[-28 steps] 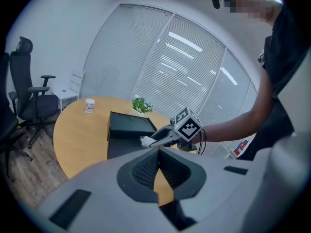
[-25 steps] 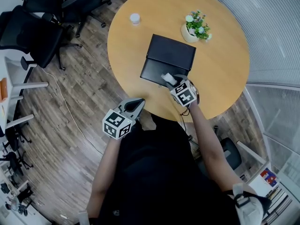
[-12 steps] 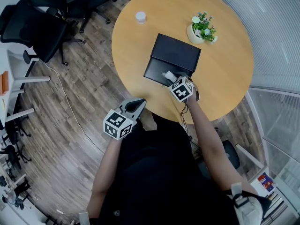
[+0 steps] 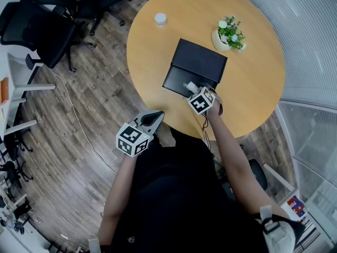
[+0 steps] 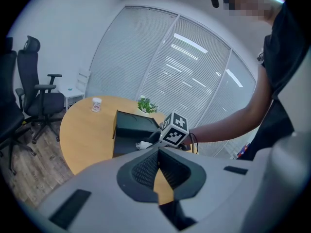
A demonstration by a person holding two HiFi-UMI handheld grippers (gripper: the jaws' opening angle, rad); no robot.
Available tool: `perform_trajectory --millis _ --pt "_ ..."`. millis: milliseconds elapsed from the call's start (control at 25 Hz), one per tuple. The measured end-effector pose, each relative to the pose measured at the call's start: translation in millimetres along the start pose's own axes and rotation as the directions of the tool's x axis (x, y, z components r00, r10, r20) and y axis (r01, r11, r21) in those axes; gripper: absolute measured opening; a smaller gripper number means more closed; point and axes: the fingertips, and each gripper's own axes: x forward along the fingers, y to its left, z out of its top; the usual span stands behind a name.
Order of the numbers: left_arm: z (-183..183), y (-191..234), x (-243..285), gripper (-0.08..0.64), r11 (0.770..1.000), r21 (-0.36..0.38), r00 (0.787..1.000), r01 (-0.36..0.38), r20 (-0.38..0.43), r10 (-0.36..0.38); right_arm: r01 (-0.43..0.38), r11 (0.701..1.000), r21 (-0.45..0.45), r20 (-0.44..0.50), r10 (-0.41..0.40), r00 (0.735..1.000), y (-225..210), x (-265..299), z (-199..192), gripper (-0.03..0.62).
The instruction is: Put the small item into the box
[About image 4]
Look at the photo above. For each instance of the person's black clothing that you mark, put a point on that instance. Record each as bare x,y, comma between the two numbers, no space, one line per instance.
173,199

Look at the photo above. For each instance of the orange book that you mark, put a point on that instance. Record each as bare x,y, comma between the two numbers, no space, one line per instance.
4,89

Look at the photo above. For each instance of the small white item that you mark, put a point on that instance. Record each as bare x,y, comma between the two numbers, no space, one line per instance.
189,86

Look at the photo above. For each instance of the black stool seat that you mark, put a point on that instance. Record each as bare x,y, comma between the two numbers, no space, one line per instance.
258,173

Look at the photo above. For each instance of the white desk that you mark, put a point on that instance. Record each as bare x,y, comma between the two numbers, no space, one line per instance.
15,88

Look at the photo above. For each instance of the person's left forearm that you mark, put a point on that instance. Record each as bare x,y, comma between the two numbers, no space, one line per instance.
116,194

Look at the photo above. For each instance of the red and blue carton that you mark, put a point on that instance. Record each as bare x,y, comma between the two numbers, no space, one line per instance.
297,206

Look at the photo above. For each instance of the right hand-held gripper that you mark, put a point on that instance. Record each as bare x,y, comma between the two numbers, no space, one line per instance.
201,101

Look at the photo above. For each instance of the white round jar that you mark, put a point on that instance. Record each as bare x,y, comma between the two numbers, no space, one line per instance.
160,19

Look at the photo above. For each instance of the small black office chair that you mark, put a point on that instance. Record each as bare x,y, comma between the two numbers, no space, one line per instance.
13,165

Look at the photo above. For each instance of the black box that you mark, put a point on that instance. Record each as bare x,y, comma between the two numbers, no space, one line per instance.
196,62

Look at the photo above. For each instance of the potted flower plant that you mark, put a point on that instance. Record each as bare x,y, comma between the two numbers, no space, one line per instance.
227,37

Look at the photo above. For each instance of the person's right forearm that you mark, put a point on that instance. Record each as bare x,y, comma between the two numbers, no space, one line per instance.
231,162

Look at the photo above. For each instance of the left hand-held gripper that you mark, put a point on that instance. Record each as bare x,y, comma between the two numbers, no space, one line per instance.
133,140

